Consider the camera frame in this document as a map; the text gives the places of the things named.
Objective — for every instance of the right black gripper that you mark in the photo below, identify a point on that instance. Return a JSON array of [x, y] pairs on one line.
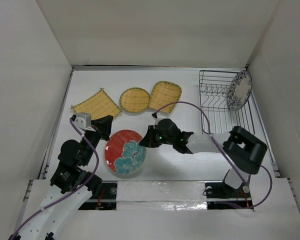
[[148, 140]]

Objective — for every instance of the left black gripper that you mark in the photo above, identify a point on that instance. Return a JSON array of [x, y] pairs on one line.
[[103, 126]]

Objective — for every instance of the red teal floral plate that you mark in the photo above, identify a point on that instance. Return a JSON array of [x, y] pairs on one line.
[[123, 154]]

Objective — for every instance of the scoop-shaped bamboo tray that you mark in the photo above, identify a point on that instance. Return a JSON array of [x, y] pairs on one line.
[[163, 93]]

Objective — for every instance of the blue white floral plate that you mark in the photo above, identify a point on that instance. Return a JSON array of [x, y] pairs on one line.
[[239, 90]]

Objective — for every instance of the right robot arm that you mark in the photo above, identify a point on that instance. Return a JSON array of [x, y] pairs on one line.
[[242, 150]]

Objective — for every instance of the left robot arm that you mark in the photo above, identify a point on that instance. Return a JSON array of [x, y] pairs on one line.
[[70, 186]]

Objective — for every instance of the square bamboo tray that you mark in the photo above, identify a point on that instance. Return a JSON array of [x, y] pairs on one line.
[[98, 106]]

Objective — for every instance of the round bamboo tray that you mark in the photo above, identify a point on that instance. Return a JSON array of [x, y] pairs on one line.
[[134, 100]]

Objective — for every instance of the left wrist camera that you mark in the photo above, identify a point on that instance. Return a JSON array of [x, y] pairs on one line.
[[83, 121]]

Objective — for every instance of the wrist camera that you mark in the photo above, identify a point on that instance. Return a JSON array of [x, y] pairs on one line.
[[83, 121], [156, 115]]

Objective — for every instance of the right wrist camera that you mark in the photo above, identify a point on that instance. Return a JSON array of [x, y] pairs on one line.
[[156, 115]]

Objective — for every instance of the black wire dish rack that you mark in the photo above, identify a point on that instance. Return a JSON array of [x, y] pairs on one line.
[[218, 118]]

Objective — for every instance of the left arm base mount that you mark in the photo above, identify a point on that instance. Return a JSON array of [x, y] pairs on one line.
[[105, 200]]

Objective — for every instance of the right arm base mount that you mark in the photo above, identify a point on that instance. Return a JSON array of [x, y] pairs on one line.
[[229, 193]]

